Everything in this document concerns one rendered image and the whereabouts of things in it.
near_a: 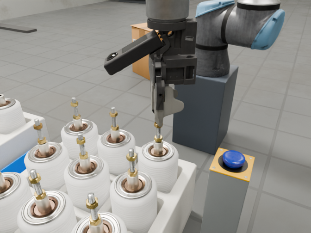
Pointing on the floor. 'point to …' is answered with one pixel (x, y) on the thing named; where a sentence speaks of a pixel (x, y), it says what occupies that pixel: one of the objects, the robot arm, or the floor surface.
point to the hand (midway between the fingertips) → (155, 116)
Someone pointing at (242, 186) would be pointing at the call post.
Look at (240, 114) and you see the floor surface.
